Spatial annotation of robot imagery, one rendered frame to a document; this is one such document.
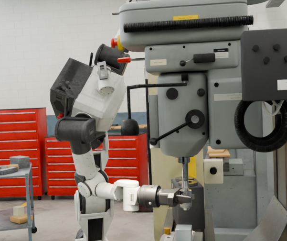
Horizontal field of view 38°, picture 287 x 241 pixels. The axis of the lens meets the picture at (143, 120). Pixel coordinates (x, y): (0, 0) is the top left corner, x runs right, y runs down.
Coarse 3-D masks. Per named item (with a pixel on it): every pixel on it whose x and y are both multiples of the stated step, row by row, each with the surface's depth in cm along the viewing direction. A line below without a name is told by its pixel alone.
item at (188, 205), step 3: (180, 195) 165; (183, 195) 164; (186, 195) 163; (189, 195) 164; (180, 204) 165; (183, 204) 164; (186, 204) 163; (189, 204) 164; (183, 207) 164; (186, 207) 164; (189, 207) 164
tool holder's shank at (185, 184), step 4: (184, 164) 164; (184, 168) 164; (184, 172) 164; (184, 176) 164; (184, 180) 164; (188, 180) 165; (184, 184) 164; (188, 184) 165; (184, 188) 164; (188, 188) 165
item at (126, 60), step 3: (126, 57) 175; (129, 57) 175; (117, 60) 176; (120, 60) 175; (123, 60) 175; (126, 60) 175; (129, 60) 175; (132, 60) 175; (135, 60) 175; (138, 60) 175; (141, 60) 175; (144, 60) 175
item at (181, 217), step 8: (176, 184) 193; (192, 184) 186; (200, 184) 190; (192, 192) 185; (200, 192) 185; (192, 200) 185; (200, 200) 185; (176, 208) 189; (192, 208) 185; (200, 208) 185; (176, 216) 190; (184, 216) 185; (192, 216) 185; (200, 216) 185; (176, 224) 192; (184, 224) 185; (192, 224) 185; (200, 224) 185
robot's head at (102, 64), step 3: (99, 63) 180; (102, 63) 180; (105, 63) 179; (99, 66) 179; (102, 66) 180; (105, 66) 179; (99, 69) 178; (105, 69) 178; (99, 72) 178; (105, 72) 177; (99, 75) 177; (99, 78) 176; (102, 78) 176; (105, 78) 176
